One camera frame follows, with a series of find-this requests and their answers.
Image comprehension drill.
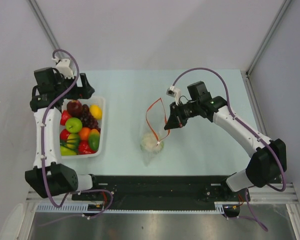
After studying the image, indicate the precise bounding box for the white plastic food tray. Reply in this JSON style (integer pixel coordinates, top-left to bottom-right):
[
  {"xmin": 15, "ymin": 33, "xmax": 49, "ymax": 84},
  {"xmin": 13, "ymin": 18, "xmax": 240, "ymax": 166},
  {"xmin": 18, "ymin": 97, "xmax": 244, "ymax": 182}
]
[{"xmin": 59, "ymin": 96, "xmax": 106, "ymax": 159}]

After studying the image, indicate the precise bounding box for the white cauliflower toy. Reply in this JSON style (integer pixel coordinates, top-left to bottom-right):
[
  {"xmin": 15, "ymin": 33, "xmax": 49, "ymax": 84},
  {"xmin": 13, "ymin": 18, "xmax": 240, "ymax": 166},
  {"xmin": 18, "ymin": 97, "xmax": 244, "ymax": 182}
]
[{"xmin": 140, "ymin": 132, "xmax": 164, "ymax": 153}]

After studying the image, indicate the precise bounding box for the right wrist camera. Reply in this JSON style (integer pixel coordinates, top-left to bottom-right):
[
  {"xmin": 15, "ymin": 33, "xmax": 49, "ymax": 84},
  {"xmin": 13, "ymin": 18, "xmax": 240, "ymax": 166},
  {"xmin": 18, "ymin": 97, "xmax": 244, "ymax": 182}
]
[{"xmin": 166, "ymin": 85, "xmax": 182, "ymax": 106}]

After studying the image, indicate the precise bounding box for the yellow lemon toy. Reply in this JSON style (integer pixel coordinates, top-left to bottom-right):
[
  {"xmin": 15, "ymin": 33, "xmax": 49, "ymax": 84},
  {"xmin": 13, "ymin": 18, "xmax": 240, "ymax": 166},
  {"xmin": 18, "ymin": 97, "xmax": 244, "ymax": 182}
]
[{"xmin": 89, "ymin": 104, "xmax": 103, "ymax": 120}]

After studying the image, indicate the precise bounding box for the clear zip top bag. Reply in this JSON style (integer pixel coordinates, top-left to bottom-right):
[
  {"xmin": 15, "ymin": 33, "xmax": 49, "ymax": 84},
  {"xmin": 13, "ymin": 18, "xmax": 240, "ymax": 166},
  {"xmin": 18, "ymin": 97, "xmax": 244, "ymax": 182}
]
[{"xmin": 139, "ymin": 97, "xmax": 170, "ymax": 167}]

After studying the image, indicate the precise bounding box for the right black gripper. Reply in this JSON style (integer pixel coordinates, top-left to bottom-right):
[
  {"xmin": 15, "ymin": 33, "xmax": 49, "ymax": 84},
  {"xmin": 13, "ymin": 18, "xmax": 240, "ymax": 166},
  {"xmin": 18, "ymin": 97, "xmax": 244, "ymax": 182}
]
[{"xmin": 164, "ymin": 100, "xmax": 200, "ymax": 130}]

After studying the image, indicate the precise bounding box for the red tomato toy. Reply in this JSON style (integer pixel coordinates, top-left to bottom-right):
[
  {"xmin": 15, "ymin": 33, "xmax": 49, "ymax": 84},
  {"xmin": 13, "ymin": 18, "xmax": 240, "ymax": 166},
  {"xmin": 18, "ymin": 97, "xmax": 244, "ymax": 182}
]
[
  {"xmin": 59, "ymin": 129, "xmax": 71, "ymax": 141},
  {"xmin": 60, "ymin": 110, "xmax": 72, "ymax": 126}
]

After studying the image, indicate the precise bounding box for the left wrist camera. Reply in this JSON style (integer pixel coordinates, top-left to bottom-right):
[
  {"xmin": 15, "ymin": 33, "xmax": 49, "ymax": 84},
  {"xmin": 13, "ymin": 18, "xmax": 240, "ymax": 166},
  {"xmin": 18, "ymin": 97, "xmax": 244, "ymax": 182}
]
[{"xmin": 52, "ymin": 57, "xmax": 74, "ymax": 79}]

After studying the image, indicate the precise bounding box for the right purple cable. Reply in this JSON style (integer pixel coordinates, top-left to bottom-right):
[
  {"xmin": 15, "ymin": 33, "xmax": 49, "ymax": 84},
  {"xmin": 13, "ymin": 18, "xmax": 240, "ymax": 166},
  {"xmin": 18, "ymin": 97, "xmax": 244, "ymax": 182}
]
[{"xmin": 173, "ymin": 67, "xmax": 288, "ymax": 232}]

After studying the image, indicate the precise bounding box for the purple cable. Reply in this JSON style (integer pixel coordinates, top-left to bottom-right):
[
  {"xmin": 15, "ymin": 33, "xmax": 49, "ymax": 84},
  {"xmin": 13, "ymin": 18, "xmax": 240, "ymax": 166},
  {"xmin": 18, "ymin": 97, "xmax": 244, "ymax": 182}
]
[
  {"xmin": 173, "ymin": 67, "xmax": 288, "ymax": 232},
  {"xmin": 37, "ymin": 48, "xmax": 114, "ymax": 226}
]

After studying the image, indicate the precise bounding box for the green apple toy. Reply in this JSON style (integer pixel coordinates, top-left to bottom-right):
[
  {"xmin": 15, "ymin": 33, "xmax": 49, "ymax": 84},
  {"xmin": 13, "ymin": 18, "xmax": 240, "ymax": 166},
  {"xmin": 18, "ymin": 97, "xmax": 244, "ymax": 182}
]
[{"xmin": 65, "ymin": 117, "xmax": 83, "ymax": 134}]

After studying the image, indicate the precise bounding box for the orange fruit toy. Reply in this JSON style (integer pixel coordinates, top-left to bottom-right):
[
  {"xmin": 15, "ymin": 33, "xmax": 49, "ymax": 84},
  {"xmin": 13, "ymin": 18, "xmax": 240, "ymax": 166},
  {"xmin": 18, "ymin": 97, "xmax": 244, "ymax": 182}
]
[{"xmin": 78, "ymin": 127, "xmax": 91, "ymax": 141}]

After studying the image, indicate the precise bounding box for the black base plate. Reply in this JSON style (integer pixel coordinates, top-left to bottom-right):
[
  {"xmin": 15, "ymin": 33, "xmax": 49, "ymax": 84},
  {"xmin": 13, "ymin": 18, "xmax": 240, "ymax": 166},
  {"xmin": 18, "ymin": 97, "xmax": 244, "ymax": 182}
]
[{"xmin": 71, "ymin": 175, "xmax": 251, "ymax": 211}]

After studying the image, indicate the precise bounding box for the green red mango toy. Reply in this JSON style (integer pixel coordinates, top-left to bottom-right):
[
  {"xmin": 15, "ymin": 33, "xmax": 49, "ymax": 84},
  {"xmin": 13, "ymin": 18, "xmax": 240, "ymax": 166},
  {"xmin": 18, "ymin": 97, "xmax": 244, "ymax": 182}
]
[{"xmin": 88, "ymin": 129, "xmax": 100, "ymax": 151}]

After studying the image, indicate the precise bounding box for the aluminium frame post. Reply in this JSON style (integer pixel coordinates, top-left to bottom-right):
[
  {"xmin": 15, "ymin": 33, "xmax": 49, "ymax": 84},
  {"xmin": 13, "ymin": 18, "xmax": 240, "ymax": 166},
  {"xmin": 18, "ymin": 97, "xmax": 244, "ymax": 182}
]
[
  {"xmin": 245, "ymin": 0, "xmax": 294, "ymax": 76},
  {"xmin": 26, "ymin": 0, "xmax": 74, "ymax": 77}
]

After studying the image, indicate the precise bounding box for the right aluminium frame post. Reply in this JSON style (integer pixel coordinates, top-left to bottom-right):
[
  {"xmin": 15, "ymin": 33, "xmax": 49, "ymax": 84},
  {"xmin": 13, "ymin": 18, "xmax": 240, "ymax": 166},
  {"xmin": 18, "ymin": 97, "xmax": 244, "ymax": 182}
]
[{"xmin": 245, "ymin": 0, "xmax": 294, "ymax": 76}]

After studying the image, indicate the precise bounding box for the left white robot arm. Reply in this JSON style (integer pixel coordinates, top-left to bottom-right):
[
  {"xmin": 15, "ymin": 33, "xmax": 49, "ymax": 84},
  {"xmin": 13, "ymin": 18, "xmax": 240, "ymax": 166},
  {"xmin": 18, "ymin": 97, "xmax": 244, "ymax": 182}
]
[{"xmin": 24, "ymin": 67, "xmax": 101, "ymax": 200}]

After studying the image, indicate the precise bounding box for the left aluminium frame post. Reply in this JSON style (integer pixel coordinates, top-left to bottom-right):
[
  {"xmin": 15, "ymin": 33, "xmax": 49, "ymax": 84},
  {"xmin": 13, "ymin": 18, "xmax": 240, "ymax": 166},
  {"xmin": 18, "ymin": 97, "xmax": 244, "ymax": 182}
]
[{"xmin": 26, "ymin": 0, "xmax": 74, "ymax": 77}]

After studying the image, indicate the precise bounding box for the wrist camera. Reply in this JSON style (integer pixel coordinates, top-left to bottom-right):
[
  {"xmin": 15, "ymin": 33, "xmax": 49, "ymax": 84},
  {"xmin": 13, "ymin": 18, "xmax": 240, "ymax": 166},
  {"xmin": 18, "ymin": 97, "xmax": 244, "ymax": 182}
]
[
  {"xmin": 52, "ymin": 57, "xmax": 74, "ymax": 79},
  {"xmin": 166, "ymin": 85, "xmax": 182, "ymax": 106}
]

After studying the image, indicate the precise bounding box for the dark red apple toy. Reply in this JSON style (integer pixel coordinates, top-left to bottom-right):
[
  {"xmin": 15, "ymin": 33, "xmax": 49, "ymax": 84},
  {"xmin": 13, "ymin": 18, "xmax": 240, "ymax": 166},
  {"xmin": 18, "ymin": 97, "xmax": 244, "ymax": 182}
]
[{"xmin": 66, "ymin": 100, "xmax": 83, "ymax": 118}]

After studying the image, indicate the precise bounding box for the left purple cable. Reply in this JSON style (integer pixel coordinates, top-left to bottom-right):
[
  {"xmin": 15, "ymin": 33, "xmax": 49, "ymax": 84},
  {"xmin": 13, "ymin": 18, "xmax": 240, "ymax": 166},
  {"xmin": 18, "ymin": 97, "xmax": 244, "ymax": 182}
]
[{"xmin": 37, "ymin": 48, "xmax": 114, "ymax": 226}]

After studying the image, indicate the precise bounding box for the white cable duct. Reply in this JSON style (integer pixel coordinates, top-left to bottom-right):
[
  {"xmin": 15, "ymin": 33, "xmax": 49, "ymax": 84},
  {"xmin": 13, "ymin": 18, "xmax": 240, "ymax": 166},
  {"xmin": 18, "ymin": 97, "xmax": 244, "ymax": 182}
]
[{"xmin": 36, "ymin": 203, "xmax": 224, "ymax": 214}]

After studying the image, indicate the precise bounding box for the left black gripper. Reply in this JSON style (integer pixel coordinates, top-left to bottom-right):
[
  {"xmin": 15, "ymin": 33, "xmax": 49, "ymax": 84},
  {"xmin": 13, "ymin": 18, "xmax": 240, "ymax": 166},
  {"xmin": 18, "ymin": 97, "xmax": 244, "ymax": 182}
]
[{"xmin": 55, "ymin": 73, "xmax": 95, "ymax": 100}]

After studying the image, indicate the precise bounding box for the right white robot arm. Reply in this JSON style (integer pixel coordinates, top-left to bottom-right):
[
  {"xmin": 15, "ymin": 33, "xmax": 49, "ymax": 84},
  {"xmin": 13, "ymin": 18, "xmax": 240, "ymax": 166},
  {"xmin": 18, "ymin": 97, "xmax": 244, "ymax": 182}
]
[{"xmin": 164, "ymin": 81, "xmax": 287, "ymax": 201}]

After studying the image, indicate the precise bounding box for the purple grapes toy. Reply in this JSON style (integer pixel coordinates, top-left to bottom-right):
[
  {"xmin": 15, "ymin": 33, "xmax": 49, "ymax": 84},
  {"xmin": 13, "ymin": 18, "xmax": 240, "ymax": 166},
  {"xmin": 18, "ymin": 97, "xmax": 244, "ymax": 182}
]
[{"xmin": 79, "ymin": 104, "xmax": 101, "ymax": 133}]

